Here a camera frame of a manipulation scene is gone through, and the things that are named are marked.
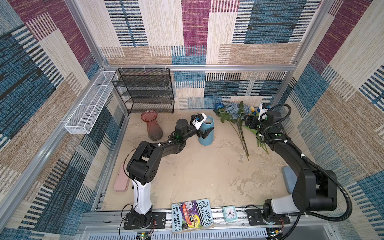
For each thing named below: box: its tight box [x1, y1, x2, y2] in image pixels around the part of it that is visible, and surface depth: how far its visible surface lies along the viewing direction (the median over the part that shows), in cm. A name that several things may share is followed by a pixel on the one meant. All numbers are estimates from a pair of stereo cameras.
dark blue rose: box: [213, 102, 226, 117], surface depth 121 cm
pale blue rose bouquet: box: [213, 100, 252, 161], surface depth 108 cm
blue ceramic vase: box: [198, 115, 215, 146], surface depth 89 cm
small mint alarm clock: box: [222, 205, 238, 222], surface depth 76 cm
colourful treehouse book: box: [171, 198, 215, 233], surface depth 74 cm
